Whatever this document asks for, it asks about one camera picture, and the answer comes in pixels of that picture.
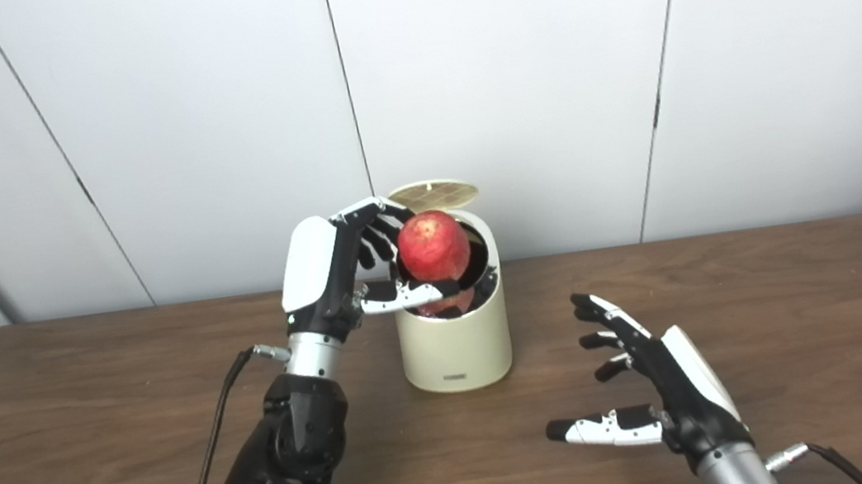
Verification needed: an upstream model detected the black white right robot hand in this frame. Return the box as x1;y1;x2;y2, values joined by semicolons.
528;273;757;481

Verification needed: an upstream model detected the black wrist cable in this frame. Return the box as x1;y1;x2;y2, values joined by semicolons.
153;339;310;484
762;434;862;484

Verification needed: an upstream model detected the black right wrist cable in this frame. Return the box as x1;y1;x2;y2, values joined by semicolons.
762;434;862;484

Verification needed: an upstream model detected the cream-colored bin body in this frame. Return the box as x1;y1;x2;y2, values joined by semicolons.
382;201;517;400

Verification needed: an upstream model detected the red apple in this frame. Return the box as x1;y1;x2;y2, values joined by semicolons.
393;206;480;320

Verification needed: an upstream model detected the cream round bin lid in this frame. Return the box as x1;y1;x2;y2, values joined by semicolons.
387;175;481;219

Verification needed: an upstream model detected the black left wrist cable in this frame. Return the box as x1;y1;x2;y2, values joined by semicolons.
153;339;310;484

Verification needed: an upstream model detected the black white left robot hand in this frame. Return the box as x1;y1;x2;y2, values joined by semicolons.
269;187;466;349

